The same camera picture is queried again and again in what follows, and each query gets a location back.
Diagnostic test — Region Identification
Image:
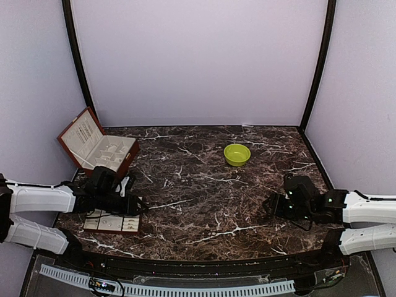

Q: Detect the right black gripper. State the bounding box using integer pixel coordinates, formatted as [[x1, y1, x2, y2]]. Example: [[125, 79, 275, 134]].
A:
[[263, 192, 314, 221]]

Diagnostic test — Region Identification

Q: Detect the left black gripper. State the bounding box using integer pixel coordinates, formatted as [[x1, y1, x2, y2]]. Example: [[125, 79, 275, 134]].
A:
[[96, 191, 149, 217]]

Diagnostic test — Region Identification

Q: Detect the beige jewelry tray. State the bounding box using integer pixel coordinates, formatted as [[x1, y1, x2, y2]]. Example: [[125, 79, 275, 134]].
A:
[[83, 209, 142, 235]]

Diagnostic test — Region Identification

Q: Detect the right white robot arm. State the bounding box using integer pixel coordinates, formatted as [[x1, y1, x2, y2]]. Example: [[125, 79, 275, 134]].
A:
[[262, 174, 395, 269]]

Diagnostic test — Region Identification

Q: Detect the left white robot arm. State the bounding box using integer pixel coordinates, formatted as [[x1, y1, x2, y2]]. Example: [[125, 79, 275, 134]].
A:
[[1, 166, 149, 270]]

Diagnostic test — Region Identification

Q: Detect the brown wooden jewelry box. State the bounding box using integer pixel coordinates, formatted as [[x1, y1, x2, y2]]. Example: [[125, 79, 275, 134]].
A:
[[57, 107, 139, 180]]

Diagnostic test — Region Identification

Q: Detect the green plastic bowl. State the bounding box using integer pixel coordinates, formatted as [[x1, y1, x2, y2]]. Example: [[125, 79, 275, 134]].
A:
[[223, 144, 251, 166]]

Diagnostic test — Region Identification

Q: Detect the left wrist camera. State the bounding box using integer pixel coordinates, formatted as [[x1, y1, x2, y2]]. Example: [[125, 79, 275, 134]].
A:
[[117, 176, 136, 197]]

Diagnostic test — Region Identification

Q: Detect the black front rail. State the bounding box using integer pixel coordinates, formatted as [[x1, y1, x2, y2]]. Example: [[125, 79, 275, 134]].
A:
[[56, 236, 350, 285]]

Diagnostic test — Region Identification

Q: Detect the white slotted cable duct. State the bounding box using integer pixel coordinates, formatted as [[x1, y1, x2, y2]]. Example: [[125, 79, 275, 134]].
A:
[[39, 264, 296, 296]]

